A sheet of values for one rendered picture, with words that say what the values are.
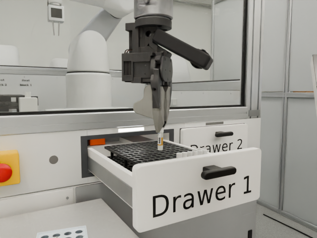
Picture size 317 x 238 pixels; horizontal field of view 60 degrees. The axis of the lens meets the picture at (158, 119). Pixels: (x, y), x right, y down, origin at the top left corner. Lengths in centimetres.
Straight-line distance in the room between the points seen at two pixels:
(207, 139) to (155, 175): 50
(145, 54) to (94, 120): 31
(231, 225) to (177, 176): 69
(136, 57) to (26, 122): 33
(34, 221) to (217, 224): 64
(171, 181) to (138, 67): 22
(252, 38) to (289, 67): 141
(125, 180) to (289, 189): 215
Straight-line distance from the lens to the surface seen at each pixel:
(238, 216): 116
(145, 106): 53
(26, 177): 75
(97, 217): 68
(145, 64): 52
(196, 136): 90
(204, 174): 47
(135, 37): 55
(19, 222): 71
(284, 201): 265
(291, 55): 250
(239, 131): 103
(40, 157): 74
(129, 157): 62
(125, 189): 54
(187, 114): 89
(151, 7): 53
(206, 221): 105
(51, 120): 73
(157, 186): 47
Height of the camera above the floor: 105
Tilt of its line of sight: 6 degrees down
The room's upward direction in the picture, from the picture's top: straight up
